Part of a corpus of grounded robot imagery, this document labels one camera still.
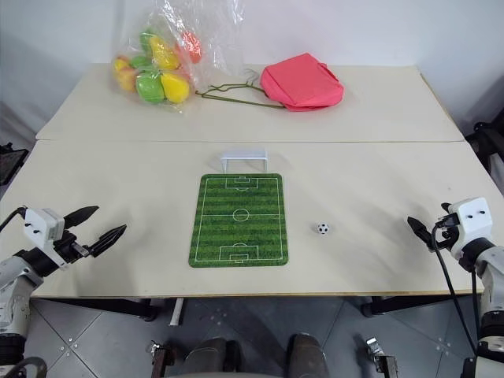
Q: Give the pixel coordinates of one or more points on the black equipment stand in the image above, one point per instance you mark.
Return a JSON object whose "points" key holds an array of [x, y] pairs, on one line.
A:
{"points": [[488, 145]]}

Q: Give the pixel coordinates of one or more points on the yellow red toy apple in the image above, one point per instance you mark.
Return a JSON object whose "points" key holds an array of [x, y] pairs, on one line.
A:
{"points": [[120, 63], [125, 78]]}

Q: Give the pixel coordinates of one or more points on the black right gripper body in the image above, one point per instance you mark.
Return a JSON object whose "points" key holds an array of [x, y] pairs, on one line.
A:
{"points": [[447, 234]]}

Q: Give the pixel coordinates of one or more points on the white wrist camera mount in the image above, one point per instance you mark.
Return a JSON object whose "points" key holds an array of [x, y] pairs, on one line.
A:
{"points": [[472, 220], [39, 226]]}

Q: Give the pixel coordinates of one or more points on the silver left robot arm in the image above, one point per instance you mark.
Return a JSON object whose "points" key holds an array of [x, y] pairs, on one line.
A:
{"points": [[15, 277]]}

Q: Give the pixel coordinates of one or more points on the black tray object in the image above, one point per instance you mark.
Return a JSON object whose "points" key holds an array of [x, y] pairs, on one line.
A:
{"points": [[10, 161]]}

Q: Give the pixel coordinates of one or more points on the black table frame leg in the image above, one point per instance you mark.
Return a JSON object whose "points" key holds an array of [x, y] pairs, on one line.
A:
{"points": [[393, 304], [118, 305]]}

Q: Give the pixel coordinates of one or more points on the pink fabric bag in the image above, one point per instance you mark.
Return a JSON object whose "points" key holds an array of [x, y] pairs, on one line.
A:
{"points": [[301, 82]]}

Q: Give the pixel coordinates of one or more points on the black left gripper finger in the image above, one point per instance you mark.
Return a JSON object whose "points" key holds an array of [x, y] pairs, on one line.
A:
{"points": [[80, 216], [109, 240]]}

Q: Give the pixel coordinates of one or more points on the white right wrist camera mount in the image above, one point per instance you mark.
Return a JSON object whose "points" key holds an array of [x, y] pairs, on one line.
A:
{"points": [[472, 220]]}

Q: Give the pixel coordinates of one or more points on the small soccer ball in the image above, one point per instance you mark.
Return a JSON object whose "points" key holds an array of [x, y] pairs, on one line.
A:
{"points": [[322, 228]]}

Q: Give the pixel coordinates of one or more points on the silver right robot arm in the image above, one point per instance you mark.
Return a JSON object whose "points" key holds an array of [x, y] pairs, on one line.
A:
{"points": [[490, 262]]}

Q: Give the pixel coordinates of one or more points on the white miniature goal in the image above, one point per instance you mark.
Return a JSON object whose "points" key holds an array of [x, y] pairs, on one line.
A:
{"points": [[244, 153]]}

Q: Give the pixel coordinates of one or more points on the white table leg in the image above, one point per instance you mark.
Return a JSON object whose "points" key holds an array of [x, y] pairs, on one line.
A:
{"points": [[177, 312]]}

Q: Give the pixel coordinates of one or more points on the green soccer field mat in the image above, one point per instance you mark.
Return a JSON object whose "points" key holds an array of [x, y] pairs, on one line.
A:
{"points": [[240, 232]]}

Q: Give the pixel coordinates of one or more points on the small green toy fruit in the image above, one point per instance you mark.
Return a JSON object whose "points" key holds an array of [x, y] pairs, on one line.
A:
{"points": [[139, 62], [146, 36]]}

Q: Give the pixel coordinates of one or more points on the clear plastic bag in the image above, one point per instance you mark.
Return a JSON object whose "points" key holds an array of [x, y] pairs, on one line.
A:
{"points": [[220, 31]]}

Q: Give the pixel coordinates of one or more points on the large green toy fruit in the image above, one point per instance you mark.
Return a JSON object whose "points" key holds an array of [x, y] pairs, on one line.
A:
{"points": [[149, 88]]}

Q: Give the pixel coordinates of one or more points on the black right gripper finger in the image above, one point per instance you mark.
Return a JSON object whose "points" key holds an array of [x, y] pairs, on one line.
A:
{"points": [[447, 207], [423, 232]]}

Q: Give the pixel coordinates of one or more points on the dark rounded shape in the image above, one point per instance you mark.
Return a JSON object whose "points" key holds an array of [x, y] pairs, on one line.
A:
{"points": [[307, 354]]}

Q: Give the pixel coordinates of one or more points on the orange red toy fruit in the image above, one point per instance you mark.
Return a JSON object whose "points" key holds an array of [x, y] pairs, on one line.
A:
{"points": [[191, 47]]}

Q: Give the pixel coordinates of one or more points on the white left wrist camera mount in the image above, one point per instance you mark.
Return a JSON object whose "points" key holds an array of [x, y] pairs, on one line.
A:
{"points": [[39, 226]]}

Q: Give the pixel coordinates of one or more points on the yellow toy pear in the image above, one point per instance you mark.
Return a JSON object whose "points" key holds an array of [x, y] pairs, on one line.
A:
{"points": [[162, 53], [176, 87]]}

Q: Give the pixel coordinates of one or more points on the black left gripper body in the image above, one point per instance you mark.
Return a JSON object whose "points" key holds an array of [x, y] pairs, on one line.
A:
{"points": [[69, 246]]}

